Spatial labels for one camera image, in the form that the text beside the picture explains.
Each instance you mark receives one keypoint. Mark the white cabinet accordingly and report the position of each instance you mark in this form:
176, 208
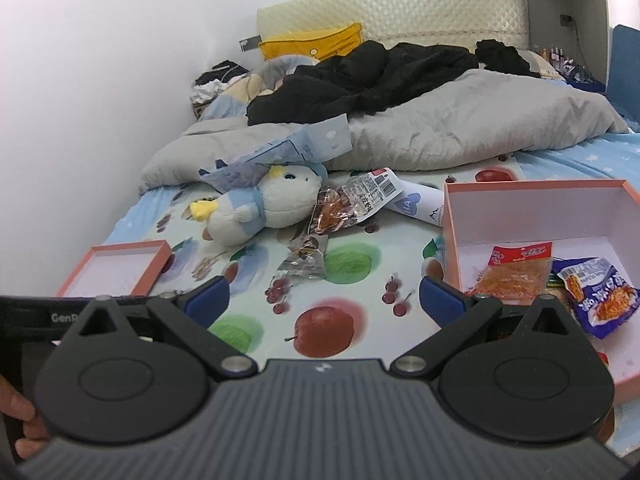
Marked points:
622, 0

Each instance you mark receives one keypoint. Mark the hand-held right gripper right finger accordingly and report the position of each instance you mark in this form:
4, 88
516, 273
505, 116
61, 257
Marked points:
440, 301

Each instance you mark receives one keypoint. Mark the black jacket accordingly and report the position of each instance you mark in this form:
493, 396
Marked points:
360, 77

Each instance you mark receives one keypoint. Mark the blue beige cartoon blanket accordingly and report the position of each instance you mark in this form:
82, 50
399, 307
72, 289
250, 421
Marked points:
240, 90

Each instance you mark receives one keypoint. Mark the small black garment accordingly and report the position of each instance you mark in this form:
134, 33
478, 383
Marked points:
505, 57

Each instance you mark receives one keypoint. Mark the white tube with blue heart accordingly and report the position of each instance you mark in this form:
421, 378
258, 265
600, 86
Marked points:
420, 205

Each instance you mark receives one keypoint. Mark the pink cardboard box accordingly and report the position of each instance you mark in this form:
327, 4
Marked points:
525, 220

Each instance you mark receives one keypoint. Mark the cream quilted headboard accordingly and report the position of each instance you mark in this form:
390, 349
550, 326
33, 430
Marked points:
410, 10

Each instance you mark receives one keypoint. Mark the pink box lid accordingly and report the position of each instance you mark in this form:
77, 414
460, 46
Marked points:
120, 265

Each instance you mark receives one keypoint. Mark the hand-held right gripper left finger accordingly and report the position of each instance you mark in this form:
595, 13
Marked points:
207, 301

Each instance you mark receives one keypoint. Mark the heap of clothes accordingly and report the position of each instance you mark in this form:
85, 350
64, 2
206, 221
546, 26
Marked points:
215, 82

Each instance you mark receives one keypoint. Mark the fruit print bed sheet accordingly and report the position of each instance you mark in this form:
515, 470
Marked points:
350, 285

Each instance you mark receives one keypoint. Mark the blue patterned bag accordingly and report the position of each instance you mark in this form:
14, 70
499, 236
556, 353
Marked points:
582, 77

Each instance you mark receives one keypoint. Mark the blue noodle snack packet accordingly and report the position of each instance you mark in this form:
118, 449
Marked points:
600, 300

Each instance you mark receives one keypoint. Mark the red top orange snack packet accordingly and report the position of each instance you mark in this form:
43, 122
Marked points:
510, 276

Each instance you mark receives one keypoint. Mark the small clear snack packet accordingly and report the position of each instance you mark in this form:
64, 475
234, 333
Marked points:
302, 260

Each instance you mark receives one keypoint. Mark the grey duvet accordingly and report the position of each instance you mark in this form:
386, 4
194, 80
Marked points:
450, 120

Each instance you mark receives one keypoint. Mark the beige pillow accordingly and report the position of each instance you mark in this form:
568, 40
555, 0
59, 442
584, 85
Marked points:
545, 65

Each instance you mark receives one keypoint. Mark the yellow pillow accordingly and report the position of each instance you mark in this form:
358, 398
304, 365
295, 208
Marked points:
310, 42

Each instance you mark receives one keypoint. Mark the green label snack packet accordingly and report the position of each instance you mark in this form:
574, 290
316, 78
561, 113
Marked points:
557, 284

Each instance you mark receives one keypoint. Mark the black wall charger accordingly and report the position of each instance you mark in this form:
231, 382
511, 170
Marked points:
566, 20

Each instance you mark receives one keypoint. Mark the barcode label snack packet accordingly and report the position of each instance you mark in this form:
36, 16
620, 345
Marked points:
350, 200

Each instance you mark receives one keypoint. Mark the white duck plush toy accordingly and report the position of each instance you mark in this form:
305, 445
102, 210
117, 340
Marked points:
280, 200

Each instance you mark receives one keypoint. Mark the blue chair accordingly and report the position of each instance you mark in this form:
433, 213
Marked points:
625, 70

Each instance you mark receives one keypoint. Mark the row of small bottles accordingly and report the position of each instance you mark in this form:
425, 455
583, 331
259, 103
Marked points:
552, 55

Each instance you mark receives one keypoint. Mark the person's left hand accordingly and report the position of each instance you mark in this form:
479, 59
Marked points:
20, 405

